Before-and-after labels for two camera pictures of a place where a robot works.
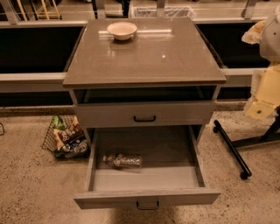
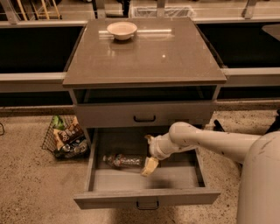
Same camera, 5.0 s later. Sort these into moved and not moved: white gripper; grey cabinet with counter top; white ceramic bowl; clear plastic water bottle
Moved: white gripper
Not moved: grey cabinet with counter top; white ceramic bowl; clear plastic water bottle
